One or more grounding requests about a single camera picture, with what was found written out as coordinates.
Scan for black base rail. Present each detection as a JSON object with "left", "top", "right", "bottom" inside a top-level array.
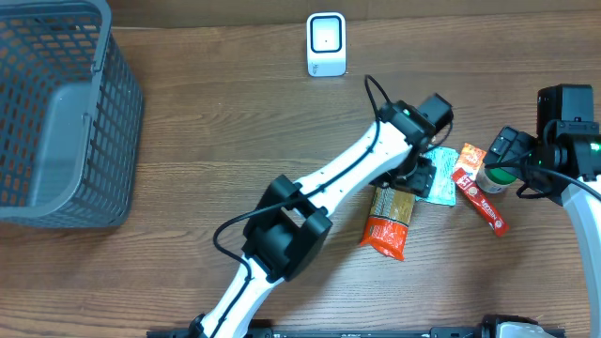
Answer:
[{"left": 146, "top": 325, "right": 567, "bottom": 338}]

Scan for mint green wipes pack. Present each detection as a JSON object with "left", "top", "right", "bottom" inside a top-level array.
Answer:
[{"left": 416, "top": 147, "right": 459, "bottom": 207}]

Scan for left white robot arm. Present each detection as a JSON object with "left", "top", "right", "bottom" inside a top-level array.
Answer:
[{"left": 188, "top": 97, "right": 454, "bottom": 337}]

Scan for red sachet stick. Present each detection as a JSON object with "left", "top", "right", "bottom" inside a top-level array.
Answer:
[{"left": 452, "top": 168, "right": 509, "bottom": 237}]

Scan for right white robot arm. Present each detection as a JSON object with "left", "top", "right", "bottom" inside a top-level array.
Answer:
[{"left": 484, "top": 121, "right": 600, "bottom": 337}]

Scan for spaghetti pack orange ends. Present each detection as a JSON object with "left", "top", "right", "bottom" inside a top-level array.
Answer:
[{"left": 360, "top": 188, "right": 415, "bottom": 261}]

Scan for green lid jar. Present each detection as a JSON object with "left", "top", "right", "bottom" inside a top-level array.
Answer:
[{"left": 476, "top": 164, "right": 516, "bottom": 194}]

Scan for orange snack packet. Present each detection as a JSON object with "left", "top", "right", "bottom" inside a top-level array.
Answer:
[{"left": 454, "top": 143, "right": 486, "bottom": 179}]

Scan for dark grey plastic basket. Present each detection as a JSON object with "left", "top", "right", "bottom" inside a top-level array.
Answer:
[{"left": 1, "top": 0, "right": 145, "bottom": 228}]

